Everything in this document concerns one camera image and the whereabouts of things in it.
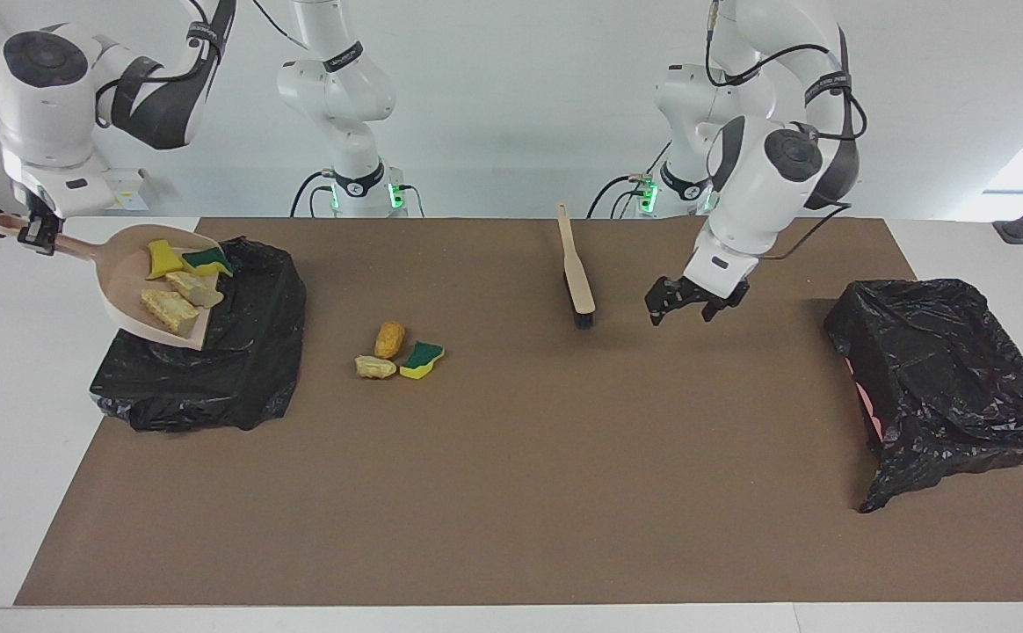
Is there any white wall socket box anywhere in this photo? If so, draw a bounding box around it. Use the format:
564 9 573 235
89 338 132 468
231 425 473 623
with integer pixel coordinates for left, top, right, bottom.
66 169 150 212

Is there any beige plastic dustpan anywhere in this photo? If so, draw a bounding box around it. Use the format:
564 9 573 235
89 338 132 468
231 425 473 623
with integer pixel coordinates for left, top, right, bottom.
0 214 224 353

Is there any black base cable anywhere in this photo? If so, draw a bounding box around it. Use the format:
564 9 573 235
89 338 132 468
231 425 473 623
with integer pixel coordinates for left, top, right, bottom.
290 171 330 218
586 173 649 219

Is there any black bag covered pink bin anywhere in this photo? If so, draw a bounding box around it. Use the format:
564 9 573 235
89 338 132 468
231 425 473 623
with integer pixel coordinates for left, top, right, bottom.
823 279 1023 514

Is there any brown table mat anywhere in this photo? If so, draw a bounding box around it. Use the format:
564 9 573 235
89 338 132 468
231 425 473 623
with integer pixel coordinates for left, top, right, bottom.
14 217 1023 608

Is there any green yellow sponge piece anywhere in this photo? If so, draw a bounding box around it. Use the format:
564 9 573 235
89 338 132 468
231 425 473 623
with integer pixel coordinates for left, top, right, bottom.
181 246 235 278
399 340 446 381

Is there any beige hand brush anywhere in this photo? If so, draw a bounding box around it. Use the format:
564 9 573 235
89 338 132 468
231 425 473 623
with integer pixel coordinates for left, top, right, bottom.
557 202 598 330

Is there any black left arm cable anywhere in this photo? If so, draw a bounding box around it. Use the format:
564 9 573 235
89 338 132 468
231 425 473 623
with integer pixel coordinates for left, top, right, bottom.
705 0 868 260

